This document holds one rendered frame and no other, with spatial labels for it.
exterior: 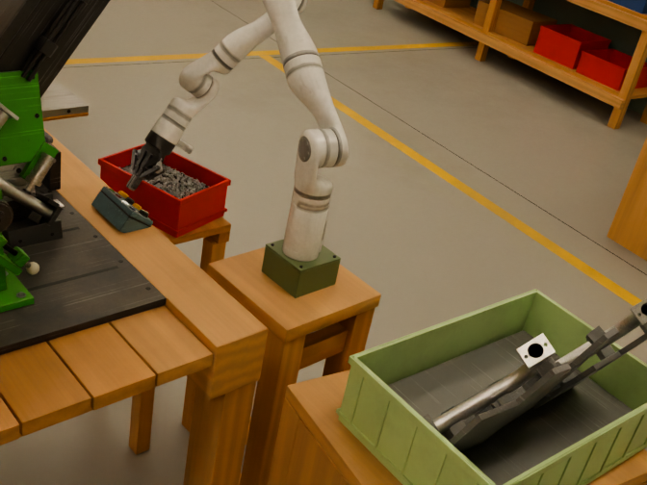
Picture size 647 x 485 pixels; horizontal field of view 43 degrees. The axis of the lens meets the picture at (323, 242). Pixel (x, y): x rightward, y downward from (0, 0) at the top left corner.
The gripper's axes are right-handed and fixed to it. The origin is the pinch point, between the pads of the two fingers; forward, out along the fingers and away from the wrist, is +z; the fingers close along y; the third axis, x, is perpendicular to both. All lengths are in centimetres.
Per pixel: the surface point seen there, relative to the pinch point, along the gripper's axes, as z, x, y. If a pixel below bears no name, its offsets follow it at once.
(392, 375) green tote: 2, 20, 83
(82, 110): -8.6, -14.9, -14.5
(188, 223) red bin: 2.2, 20.6, 4.0
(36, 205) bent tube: 15.2, -24.4, 4.3
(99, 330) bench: 27, -20, 41
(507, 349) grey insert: -17, 49, 90
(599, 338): -29, 18, 117
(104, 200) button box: 7.6, -5.0, 0.2
